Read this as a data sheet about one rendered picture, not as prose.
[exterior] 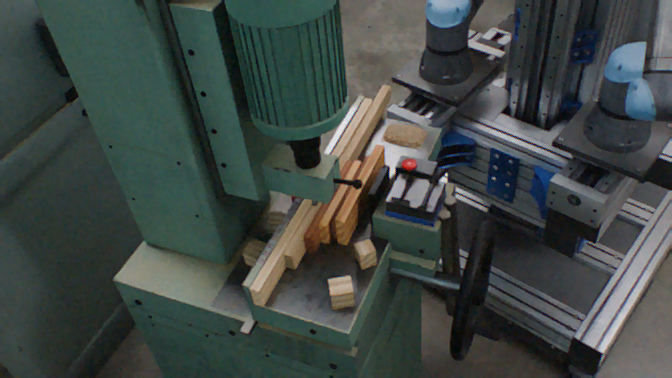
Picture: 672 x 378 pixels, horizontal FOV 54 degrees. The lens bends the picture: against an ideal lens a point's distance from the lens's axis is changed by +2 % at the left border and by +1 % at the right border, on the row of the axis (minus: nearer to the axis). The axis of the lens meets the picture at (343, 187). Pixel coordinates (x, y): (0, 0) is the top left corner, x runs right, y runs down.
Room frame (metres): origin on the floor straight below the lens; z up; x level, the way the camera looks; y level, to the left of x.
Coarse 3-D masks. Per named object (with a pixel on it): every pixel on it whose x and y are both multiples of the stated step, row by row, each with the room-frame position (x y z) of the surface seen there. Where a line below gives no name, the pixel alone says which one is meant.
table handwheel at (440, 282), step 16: (480, 240) 0.78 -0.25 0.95; (480, 256) 0.75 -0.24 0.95; (400, 272) 0.83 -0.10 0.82; (464, 272) 0.73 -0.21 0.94; (480, 272) 0.78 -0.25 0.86; (448, 288) 0.78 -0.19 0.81; (464, 288) 0.70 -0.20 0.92; (480, 288) 0.76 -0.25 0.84; (464, 304) 0.68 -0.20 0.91; (480, 304) 0.74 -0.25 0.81; (464, 320) 0.66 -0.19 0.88; (464, 336) 0.65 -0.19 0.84; (464, 352) 0.67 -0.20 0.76
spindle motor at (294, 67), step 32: (224, 0) 0.91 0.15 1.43; (256, 0) 0.85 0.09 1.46; (288, 0) 0.84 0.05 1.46; (320, 0) 0.86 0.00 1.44; (256, 32) 0.86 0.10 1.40; (288, 32) 0.84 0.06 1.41; (320, 32) 0.86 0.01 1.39; (256, 64) 0.86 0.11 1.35; (288, 64) 0.85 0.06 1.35; (320, 64) 0.86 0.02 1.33; (256, 96) 0.87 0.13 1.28; (288, 96) 0.85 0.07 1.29; (320, 96) 0.86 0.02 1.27; (288, 128) 0.85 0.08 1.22; (320, 128) 0.85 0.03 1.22
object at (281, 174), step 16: (272, 160) 0.95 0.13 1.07; (288, 160) 0.94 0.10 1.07; (336, 160) 0.93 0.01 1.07; (272, 176) 0.93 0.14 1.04; (288, 176) 0.91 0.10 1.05; (304, 176) 0.90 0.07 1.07; (320, 176) 0.89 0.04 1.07; (336, 176) 0.92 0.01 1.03; (288, 192) 0.91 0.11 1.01; (304, 192) 0.90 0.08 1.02; (320, 192) 0.88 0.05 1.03
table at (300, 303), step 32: (384, 128) 1.21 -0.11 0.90; (320, 256) 0.83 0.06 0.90; (352, 256) 0.82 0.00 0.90; (384, 256) 0.82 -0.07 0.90; (416, 256) 0.83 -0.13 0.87; (288, 288) 0.76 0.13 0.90; (320, 288) 0.75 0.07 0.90; (352, 288) 0.75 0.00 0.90; (256, 320) 0.74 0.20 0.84; (288, 320) 0.70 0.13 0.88; (320, 320) 0.68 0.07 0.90; (352, 320) 0.68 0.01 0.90
